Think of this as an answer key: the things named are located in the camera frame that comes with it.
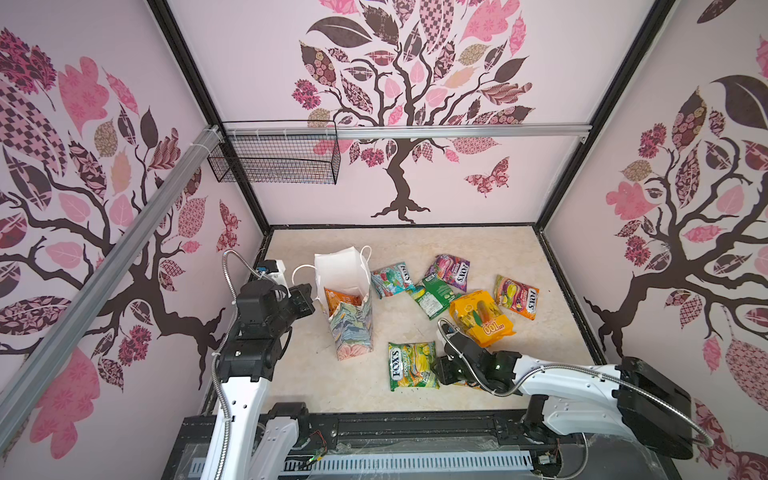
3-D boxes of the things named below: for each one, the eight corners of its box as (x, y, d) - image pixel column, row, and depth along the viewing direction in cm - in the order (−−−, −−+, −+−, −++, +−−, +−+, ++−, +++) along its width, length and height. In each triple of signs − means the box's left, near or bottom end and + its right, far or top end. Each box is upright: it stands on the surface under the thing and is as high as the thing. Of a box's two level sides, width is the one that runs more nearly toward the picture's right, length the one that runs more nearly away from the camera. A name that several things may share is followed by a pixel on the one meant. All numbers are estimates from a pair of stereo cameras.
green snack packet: (432, 321, 94) (433, 317, 92) (405, 296, 101) (406, 291, 98) (458, 299, 100) (459, 294, 97) (431, 276, 106) (432, 271, 103)
